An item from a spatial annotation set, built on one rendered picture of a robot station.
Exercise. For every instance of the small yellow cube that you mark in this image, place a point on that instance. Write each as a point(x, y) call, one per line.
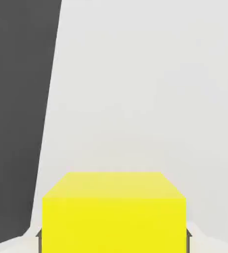
point(113, 217)

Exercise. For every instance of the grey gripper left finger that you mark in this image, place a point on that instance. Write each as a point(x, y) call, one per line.
point(16, 246)

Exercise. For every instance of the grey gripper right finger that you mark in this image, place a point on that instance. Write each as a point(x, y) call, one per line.
point(208, 243)

